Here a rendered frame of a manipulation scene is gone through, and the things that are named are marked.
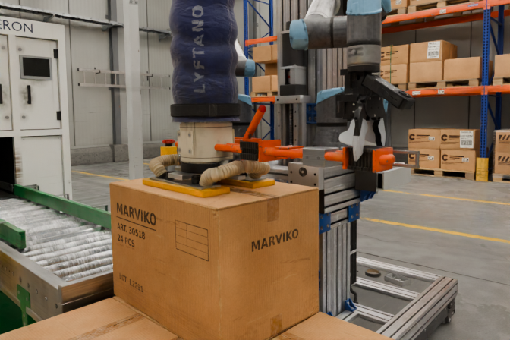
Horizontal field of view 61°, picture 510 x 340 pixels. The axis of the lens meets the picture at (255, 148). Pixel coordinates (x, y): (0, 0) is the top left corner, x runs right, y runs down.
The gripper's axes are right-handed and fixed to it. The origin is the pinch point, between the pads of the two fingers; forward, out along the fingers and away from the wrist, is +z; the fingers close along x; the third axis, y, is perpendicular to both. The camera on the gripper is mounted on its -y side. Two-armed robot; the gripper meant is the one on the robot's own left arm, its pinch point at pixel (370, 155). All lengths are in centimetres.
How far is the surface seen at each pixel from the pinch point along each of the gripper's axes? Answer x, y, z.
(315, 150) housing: 3.5, 13.1, -0.7
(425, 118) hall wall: -816, 366, 4
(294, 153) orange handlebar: 3.5, 19.9, 0.4
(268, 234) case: 2.9, 30.0, 23.4
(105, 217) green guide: -16, 176, 46
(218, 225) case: 20.3, 30.1, 17.4
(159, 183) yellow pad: 15, 66, 12
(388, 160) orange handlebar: 1.9, -5.3, 0.6
